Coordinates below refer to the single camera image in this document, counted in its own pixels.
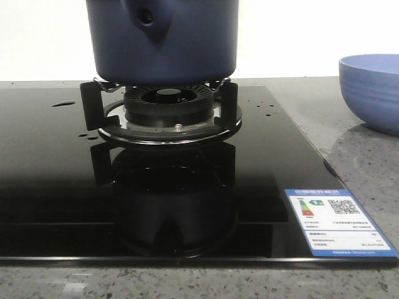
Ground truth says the light blue bowl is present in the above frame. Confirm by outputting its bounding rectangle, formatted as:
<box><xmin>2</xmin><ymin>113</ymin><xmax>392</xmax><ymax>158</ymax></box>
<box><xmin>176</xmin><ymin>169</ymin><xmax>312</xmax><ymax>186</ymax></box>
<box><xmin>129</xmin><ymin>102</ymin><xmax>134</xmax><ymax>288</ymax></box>
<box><xmin>339</xmin><ymin>54</ymin><xmax>398</xmax><ymax>136</ymax></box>

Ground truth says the black pot support grate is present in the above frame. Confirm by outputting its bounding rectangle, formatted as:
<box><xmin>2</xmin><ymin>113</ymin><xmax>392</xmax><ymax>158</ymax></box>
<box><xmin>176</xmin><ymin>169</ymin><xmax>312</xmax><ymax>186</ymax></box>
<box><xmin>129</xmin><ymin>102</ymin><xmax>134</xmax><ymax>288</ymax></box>
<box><xmin>80</xmin><ymin>78</ymin><xmax>242</xmax><ymax>147</ymax></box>

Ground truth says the dark blue cooking pot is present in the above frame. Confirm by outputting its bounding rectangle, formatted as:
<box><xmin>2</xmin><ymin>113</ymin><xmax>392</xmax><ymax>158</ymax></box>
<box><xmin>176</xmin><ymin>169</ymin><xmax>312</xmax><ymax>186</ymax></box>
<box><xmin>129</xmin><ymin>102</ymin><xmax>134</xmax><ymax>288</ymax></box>
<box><xmin>86</xmin><ymin>0</ymin><xmax>239</xmax><ymax>86</ymax></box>

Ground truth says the black gas burner head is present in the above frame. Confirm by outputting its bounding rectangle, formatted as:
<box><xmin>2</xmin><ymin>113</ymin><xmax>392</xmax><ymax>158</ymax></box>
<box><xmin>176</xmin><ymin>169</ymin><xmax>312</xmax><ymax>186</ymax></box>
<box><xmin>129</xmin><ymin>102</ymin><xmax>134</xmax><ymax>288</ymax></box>
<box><xmin>123</xmin><ymin>85</ymin><xmax>214</xmax><ymax>127</ymax></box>

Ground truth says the black glass gas stove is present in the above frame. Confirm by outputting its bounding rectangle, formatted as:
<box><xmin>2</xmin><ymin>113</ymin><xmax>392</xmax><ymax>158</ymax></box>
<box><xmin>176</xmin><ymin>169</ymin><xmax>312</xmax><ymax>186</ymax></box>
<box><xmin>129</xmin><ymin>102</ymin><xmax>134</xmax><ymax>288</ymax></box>
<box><xmin>1</xmin><ymin>86</ymin><xmax>398</xmax><ymax>268</ymax></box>

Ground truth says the blue energy efficiency label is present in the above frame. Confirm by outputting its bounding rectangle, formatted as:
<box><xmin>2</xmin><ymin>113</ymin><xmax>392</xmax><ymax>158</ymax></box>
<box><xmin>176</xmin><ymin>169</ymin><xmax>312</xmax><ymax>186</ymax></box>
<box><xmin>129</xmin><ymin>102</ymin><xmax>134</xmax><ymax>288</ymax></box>
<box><xmin>285</xmin><ymin>189</ymin><xmax>398</xmax><ymax>258</ymax></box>

